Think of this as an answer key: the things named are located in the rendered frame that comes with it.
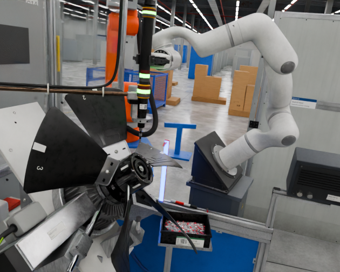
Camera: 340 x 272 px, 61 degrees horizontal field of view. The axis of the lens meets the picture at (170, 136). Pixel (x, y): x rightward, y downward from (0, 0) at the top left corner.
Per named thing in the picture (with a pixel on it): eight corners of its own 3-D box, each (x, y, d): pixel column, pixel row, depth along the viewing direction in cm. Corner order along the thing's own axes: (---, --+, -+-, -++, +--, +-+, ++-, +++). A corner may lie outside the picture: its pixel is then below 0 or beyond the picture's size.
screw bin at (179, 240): (158, 245, 122) (160, 231, 120) (161, 222, 138) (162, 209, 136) (210, 250, 122) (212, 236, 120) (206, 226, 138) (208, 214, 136)
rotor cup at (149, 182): (92, 183, 91) (122, 165, 86) (106, 157, 104) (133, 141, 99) (122, 212, 96) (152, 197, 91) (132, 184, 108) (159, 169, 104)
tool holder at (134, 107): (127, 123, 96) (129, 93, 93) (124, 117, 103) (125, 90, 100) (153, 123, 99) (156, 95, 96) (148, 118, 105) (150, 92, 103)
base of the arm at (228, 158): (222, 144, 170) (247, 127, 161) (239, 172, 166) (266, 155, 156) (208, 148, 154) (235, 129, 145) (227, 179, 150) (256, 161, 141)
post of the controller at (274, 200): (265, 227, 134) (273, 189, 128) (265, 224, 137) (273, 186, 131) (272, 229, 133) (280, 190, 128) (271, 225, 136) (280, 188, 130)
